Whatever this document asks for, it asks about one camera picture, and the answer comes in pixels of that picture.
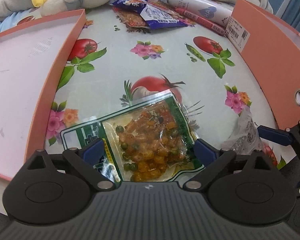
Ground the grey clear snack packet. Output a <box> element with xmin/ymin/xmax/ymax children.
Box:
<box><xmin>221</xmin><ymin>106</ymin><xmax>263</xmax><ymax>155</ymax></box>

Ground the green pea snack packet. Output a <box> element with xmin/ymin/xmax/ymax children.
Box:
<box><xmin>60</xmin><ymin>90</ymin><xmax>204</xmax><ymax>184</ymax></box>

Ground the pink storage box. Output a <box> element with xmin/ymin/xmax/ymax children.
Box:
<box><xmin>226</xmin><ymin>0</ymin><xmax>300</xmax><ymax>129</ymax></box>

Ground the floral tomato bed sheet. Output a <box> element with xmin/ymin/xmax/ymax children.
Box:
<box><xmin>0</xmin><ymin>5</ymin><xmax>293</xmax><ymax>213</ymax></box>

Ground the pink box lid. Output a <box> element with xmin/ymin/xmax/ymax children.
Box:
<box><xmin>0</xmin><ymin>10</ymin><xmax>85</xmax><ymax>180</ymax></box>

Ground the red sausage stick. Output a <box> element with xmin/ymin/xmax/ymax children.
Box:
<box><xmin>175</xmin><ymin>8</ymin><xmax>225</xmax><ymax>36</ymax></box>

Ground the white spray bottle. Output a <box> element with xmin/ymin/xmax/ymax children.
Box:
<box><xmin>164</xmin><ymin>0</ymin><xmax>234</xmax><ymax>27</ymax></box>

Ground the blue orange snack packet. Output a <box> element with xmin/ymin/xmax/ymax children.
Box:
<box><xmin>112</xmin><ymin>0</ymin><xmax>187</xmax><ymax>29</ymax></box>

